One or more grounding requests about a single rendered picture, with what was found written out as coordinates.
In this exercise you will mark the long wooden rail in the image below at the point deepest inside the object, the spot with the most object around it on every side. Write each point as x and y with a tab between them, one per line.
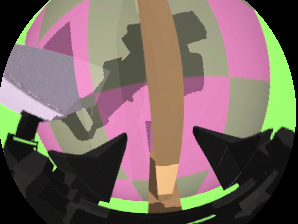
166	89

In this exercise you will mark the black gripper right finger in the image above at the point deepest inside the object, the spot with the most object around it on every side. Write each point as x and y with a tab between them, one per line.
228	155

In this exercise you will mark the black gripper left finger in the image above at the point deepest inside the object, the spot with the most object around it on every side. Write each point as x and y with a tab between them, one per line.
97	169

